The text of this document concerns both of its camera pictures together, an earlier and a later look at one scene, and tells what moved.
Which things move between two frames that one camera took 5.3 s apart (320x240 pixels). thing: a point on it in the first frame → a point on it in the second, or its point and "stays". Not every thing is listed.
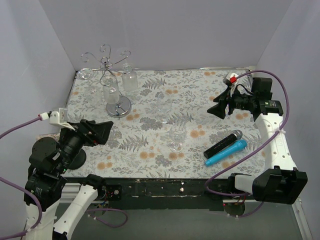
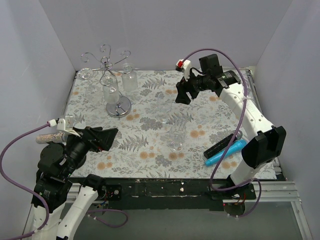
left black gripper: [85, 132] → [90, 137]
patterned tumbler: [129, 78] stays
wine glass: [164, 101] stays
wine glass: [86, 75] stays
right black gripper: [230, 101] → [185, 85]
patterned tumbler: [110, 88] stays
